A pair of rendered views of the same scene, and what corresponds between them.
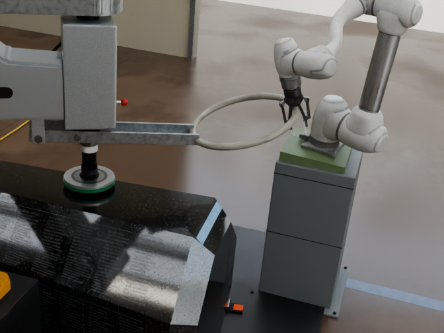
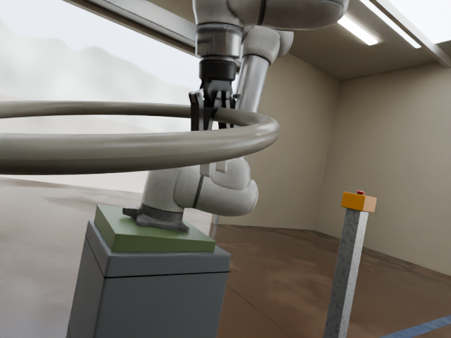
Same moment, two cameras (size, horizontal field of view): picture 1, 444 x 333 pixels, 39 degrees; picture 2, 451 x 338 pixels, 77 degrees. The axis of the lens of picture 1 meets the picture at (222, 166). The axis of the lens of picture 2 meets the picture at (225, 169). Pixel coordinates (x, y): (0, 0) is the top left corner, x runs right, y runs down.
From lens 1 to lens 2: 2.41 m
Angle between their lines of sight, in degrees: 53
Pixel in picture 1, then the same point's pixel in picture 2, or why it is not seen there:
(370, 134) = (248, 187)
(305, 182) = (162, 279)
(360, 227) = not seen: hidden behind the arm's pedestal
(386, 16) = (264, 32)
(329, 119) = (184, 175)
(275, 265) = not seen: outside the picture
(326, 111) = not seen: hidden behind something
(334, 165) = (203, 241)
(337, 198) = (209, 292)
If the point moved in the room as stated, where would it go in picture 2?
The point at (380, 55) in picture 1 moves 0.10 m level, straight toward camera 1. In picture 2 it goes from (254, 83) to (274, 78)
